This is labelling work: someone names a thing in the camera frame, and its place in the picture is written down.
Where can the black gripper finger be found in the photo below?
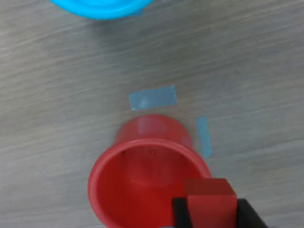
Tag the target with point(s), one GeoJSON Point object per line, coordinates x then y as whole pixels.
{"type": "Point", "coordinates": [181, 213]}
{"type": "Point", "coordinates": [247, 218]}

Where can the red cube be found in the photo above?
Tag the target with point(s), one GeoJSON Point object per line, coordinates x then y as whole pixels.
{"type": "Point", "coordinates": [211, 209]}

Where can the red plastic cup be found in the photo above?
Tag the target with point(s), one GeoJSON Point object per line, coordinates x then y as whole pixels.
{"type": "Point", "coordinates": [133, 194]}

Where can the small tape piece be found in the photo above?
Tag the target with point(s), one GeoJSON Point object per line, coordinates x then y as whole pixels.
{"type": "Point", "coordinates": [204, 137]}
{"type": "Point", "coordinates": [152, 98]}

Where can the blue plastic cup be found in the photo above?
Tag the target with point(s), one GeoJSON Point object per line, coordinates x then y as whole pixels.
{"type": "Point", "coordinates": [99, 9]}

